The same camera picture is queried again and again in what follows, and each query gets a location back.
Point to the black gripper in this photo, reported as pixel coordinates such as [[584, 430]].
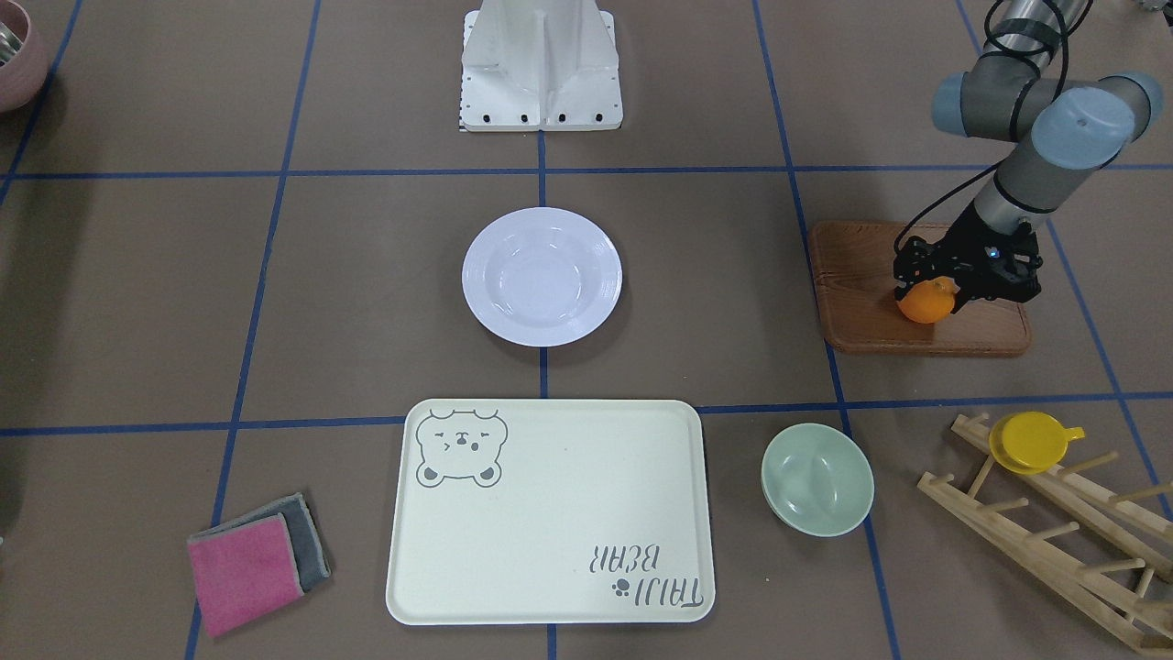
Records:
[[959, 249]]

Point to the orange fruit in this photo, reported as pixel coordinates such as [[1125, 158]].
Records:
[[929, 301]]

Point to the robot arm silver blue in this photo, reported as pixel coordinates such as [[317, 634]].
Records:
[[1062, 131]]

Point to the brown wooden tray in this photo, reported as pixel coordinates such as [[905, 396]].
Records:
[[852, 264]]

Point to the cream bear tray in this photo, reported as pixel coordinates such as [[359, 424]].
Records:
[[514, 512]]

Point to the yellow mug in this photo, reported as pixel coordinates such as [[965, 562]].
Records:
[[1031, 442]]

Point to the green ceramic bowl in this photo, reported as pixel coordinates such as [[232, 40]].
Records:
[[817, 480]]

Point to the wooden dish rack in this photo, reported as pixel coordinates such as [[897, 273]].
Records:
[[1102, 551]]

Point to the white round plate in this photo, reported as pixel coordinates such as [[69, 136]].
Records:
[[542, 277]]

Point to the grey cloth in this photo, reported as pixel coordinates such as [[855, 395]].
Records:
[[307, 550]]

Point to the pink cloth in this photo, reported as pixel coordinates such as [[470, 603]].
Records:
[[244, 573]]

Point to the pink bowl with ice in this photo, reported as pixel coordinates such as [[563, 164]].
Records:
[[25, 58]]

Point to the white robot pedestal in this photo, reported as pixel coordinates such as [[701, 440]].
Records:
[[540, 66]]

